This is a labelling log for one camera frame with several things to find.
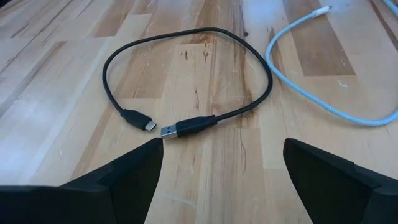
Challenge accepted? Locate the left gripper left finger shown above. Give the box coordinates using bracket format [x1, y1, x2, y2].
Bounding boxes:
[0, 138, 165, 224]

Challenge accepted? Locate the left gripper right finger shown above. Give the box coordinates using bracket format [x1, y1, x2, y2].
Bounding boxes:
[282, 138, 398, 224]

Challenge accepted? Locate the white braided USB cable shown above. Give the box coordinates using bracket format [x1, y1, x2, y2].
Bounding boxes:
[264, 0, 398, 128]

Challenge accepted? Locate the short black USB cable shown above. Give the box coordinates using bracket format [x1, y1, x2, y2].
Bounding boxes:
[101, 27, 274, 140]

